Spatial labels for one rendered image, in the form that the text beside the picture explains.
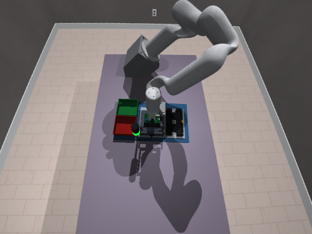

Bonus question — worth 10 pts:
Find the green open bin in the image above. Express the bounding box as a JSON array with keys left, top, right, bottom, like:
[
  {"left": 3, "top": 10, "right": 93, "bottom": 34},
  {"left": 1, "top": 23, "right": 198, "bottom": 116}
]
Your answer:
[{"left": 116, "top": 98, "right": 139, "bottom": 117}]

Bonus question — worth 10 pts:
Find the red bin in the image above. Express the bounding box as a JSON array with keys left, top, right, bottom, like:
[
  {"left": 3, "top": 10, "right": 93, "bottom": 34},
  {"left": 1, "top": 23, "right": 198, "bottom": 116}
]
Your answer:
[{"left": 113, "top": 115, "right": 137, "bottom": 137}]

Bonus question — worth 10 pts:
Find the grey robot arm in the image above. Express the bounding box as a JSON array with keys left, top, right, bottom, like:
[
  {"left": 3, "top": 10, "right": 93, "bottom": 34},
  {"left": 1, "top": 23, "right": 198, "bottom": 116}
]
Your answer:
[{"left": 141, "top": 0, "right": 239, "bottom": 117}]

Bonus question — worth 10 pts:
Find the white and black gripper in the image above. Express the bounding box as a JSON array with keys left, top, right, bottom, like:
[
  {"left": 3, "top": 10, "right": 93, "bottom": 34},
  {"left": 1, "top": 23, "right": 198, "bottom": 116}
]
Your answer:
[{"left": 148, "top": 112, "right": 157, "bottom": 124}]

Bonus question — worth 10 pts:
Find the green circuit board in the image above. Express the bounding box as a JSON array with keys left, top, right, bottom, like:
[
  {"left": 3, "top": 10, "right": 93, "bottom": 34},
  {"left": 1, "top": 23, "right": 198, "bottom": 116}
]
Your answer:
[{"left": 144, "top": 113, "right": 160, "bottom": 123}]

